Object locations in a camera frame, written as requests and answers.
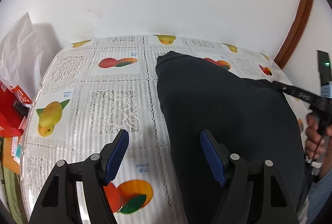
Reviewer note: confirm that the orange wooden stool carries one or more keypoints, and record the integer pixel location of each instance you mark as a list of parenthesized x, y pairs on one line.
[(9, 149)]

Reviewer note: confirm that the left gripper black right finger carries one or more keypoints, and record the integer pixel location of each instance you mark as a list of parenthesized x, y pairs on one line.
[(252, 192)]

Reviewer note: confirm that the green cloth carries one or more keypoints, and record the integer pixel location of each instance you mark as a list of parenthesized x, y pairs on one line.
[(11, 195)]

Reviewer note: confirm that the brown wooden door frame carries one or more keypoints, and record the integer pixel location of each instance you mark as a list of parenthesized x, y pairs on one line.
[(295, 33)]

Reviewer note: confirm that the red paper bag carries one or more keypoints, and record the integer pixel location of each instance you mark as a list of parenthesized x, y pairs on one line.
[(14, 111)]

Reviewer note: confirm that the person's right hand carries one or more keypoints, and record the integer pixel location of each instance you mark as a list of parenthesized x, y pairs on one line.
[(316, 145)]

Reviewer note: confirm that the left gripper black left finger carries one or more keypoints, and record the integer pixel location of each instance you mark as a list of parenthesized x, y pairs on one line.
[(58, 200)]

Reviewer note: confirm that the white plastic bag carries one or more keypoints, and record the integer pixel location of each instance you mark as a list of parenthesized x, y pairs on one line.
[(24, 60)]

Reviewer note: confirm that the fruit-print tablecloth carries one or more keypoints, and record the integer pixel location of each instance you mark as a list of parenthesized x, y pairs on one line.
[(97, 87)]

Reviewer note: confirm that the black sweatshirt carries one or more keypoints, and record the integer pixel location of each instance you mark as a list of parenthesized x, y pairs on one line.
[(245, 115)]

